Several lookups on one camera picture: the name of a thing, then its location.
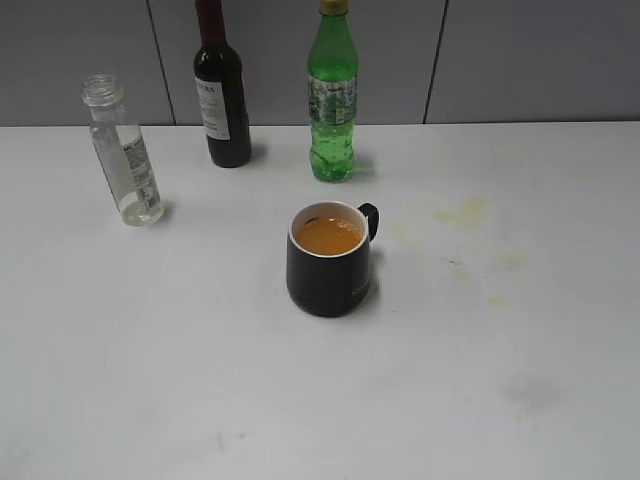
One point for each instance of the black mug white interior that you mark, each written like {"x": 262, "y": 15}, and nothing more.
{"x": 328, "y": 268}

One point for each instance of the orange juice bottle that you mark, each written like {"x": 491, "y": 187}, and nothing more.
{"x": 121, "y": 150}

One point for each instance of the dark red wine bottle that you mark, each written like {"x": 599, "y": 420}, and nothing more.
{"x": 219, "y": 84}

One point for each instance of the green soda bottle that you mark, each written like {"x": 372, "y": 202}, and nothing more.
{"x": 332, "y": 66}

